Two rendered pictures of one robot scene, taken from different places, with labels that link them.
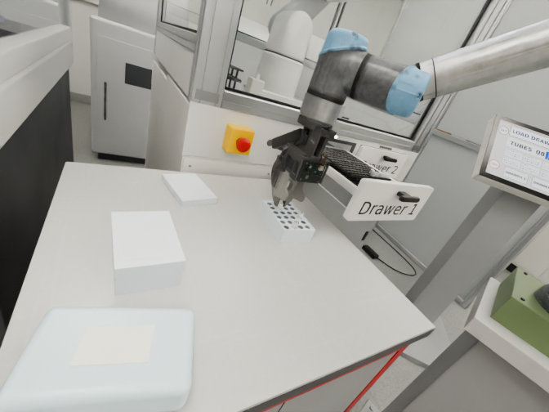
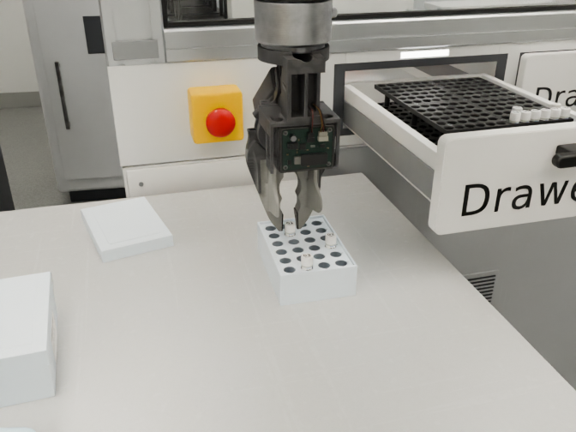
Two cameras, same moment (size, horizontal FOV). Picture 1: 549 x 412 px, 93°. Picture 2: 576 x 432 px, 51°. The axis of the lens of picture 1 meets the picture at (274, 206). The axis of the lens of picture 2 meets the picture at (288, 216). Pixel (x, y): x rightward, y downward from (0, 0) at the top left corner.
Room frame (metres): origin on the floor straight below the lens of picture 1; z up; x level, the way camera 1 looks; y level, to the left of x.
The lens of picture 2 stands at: (-0.01, -0.23, 1.13)
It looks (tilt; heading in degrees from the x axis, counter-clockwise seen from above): 27 degrees down; 21
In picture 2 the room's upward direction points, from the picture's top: straight up
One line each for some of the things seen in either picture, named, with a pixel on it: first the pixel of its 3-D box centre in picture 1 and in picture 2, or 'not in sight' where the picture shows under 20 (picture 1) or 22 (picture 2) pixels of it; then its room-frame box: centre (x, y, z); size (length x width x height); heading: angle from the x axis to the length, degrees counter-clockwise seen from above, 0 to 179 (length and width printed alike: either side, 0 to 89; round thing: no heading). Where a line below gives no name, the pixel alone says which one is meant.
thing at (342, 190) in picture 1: (341, 169); (458, 123); (0.83, -0.16, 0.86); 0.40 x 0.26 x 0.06; 36
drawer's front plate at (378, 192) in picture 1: (391, 201); (555, 172); (0.67, -0.29, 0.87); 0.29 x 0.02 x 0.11; 126
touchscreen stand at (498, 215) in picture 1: (462, 265); not in sight; (1.22, -1.02, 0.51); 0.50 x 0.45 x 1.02; 171
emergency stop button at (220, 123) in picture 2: (243, 144); (219, 121); (0.69, 0.14, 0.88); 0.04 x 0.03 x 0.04; 126
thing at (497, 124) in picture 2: (369, 176); (507, 124); (0.74, -0.23, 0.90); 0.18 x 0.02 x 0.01; 126
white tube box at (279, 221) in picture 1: (285, 220); (303, 256); (0.54, -0.04, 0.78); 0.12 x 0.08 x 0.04; 35
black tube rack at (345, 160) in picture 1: (343, 169); (462, 122); (0.83, -0.17, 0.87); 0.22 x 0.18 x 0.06; 36
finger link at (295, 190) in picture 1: (296, 193); (311, 196); (0.56, -0.04, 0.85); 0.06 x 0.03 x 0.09; 35
